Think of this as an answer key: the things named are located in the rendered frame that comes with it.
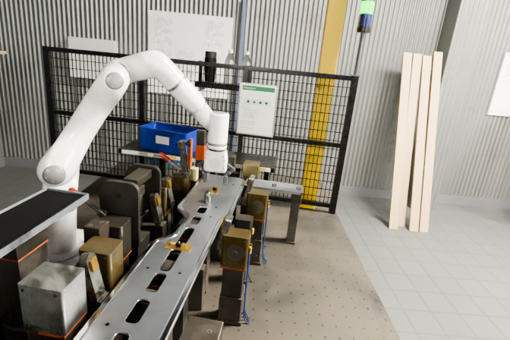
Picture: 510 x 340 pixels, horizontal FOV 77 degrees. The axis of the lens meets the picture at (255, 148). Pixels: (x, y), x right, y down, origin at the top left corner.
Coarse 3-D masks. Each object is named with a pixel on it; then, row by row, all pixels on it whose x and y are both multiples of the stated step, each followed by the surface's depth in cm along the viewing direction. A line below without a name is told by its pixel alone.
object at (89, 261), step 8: (80, 256) 77; (88, 256) 77; (80, 264) 76; (88, 264) 77; (96, 264) 79; (88, 272) 77; (96, 272) 79; (88, 280) 77; (96, 280) 79; (88, 288) 78; (96, 288) 79; (104, 288) 82; (88, 296) 79; (96, 296) 79
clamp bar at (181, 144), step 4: (180, 140) 142; (184, 140) 143; (188, 140) 142; (176, 144) 143; (180, 144) 141; (184, 144) 142; (188, 144) 141; (180, 148) 141; (184, 148) 144; (180, 152) 142; (184, 152) 145; (180, 156) 142; (184, 156) 143; (184, 160) 143; (184, 164) 143; (184, 168) 144; (188, 168) 147; (188, 172) 147; (188, 176) 148
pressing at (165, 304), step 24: (192, 192) 142; (240, 192) 148; (192, 216) 121; (216, 216) 123; (168, 240) 105; (192, 240) 106; (144, 264) 92; (192, 264) 94; (120, 288) 82; (144, 288) 83; (168, 288) 84; (96, 312) 74; (120, 312) 75; (144, 312) 76; (168, 312) 76; (96, 336) 68; (144, 336) 69; (168, 336) 71
